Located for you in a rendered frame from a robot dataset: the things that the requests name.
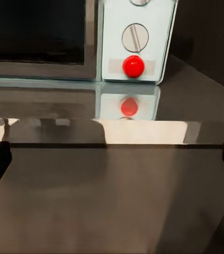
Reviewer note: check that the fridge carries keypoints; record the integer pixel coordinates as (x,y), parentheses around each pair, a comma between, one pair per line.
(198,40)

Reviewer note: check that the microwave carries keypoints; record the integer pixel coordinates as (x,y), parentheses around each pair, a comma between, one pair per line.
(86,41)

